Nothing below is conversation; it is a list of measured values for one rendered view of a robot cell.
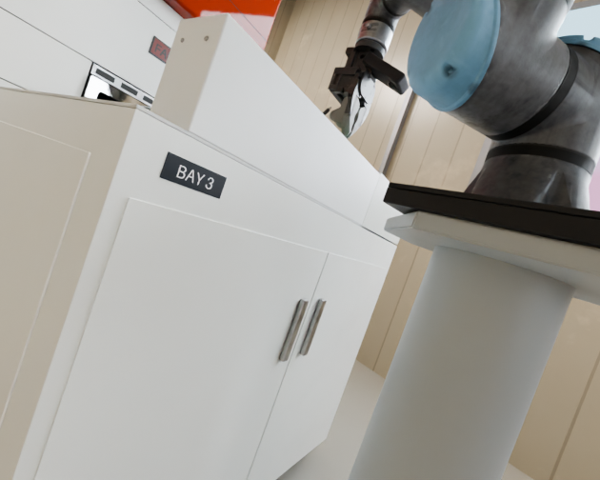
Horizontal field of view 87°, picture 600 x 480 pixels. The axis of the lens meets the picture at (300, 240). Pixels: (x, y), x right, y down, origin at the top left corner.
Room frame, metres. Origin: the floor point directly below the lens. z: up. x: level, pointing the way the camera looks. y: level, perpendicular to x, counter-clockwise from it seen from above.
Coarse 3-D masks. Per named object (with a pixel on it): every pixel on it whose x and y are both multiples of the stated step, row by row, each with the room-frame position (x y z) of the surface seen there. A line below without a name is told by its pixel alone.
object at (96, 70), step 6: (96, 66) 0.79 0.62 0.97; (90, 72) 0.79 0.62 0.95; (96, 72) 0.80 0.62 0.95; (102, 72) 0.81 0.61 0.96; (108, 72) 0.82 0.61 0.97; (102, 78) 0.81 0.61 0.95; (108, 78) 0.82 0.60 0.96; (114, 78) 0.83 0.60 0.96; (114, 84) 0.84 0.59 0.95; (120, 84) 0.85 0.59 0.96; (126, 84) 0.86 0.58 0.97; (126, 90) 0.86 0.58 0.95; (132, 90) 0.87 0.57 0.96; (138, 90) 0.89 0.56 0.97; (132, 96) 0.88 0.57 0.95; (138, 96) 0.89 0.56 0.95; (144, 96) 0.90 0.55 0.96; (150, 96) 0.92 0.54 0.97; (144, 102) 0.91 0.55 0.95; (150, 102) 0.92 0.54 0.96
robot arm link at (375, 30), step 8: (368, 24) 0.69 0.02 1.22; (376, 24) 0.70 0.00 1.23; (384, 24) 0.70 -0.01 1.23; (360, 32) 0.72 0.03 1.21; (368, 32) 0.70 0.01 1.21; (376, 32) 0.69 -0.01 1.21; (384, 32) 0.70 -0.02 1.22; (376, 40) 0.70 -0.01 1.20; (384, 40) 0.70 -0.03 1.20; (384, 48) 0.71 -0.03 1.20
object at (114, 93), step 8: (88, 80) 0.79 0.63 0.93; (96, 80) 0.79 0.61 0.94; (88, 88) 0.78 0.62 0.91; (96, 88) 0.80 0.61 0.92; (104, 88) 0.81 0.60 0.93; (112, 88) 0.83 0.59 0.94; (88, 96) 0.79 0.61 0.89; (96, 96) 0.80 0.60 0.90; (112, 96) 0.83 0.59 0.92; (120, 96) 0.85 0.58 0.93; (128, 96) 0.86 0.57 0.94; (144, 104) 0.90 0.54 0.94
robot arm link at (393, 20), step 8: (376, 0) 0.69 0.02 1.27; (368, 8) 0.72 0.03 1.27; (376, 8) 0.70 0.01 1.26; (384, 8) 0.68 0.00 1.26; (368, 16) 0.71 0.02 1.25; (376, 16) 0.70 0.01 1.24; (384, 16) 0.69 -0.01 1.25; (392, 16) 0.70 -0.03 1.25; (400, 16) 0.70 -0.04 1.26; (392, 24) 0.71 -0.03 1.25; (392, 32) 0.72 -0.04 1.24
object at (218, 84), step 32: (192, 32) 0.39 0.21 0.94; (224, 32) 0.36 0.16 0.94; (192, 64) 0.38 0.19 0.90; (224, 64) 0.37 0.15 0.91; (256, 64) 0.41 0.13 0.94; (160, 96) 0.40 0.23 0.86; (192, 96) 0.37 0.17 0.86; (224, 96) 0.39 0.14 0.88; (256, 96) 0.43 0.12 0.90; (288, 96) 0.47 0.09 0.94; (192, 128) 0.36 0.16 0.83; (224, 128) 0.40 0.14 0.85; (256, 128) 0.44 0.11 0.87; (288, 128) 0.49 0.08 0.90; (320, 128) 0.56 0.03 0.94; (256, 160) 0.46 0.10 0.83; (288, 160) 0.51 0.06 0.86; (320, 160) 0.59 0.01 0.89; (352, 160) 0.68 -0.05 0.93; (320, 192) 0.62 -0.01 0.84; (352, 192) 0.73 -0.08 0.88
